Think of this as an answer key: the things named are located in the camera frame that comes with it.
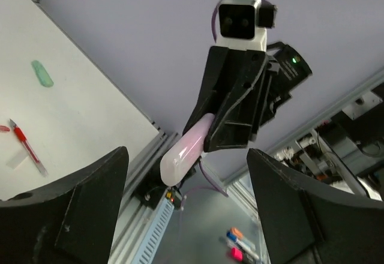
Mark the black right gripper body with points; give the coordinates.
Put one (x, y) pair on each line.
(256, 87)

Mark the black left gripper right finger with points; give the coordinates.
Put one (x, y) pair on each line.
(306, 221)

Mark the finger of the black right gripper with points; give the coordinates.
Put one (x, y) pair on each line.
(210, 96)
(227, 137)

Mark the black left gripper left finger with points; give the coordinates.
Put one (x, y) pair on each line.
(70, 220)

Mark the pink highlighter pen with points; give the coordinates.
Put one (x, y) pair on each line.
(179, 159)

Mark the green highlighter pen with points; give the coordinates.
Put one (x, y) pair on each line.
(42, 75)

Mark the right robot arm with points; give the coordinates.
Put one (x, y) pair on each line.
(295, 69)

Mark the red gel pen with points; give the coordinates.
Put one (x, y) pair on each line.
(23, 140)

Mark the red pen cap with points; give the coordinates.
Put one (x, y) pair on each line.
(4, 129)

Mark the clear marker cap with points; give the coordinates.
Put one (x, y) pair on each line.
(16, 160)

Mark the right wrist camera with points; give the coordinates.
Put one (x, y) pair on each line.
(243, 24)

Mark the aluminium rail base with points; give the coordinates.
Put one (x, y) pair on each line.
(141, 198)

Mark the white slotted cable duct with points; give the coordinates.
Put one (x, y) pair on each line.
(154, 234)

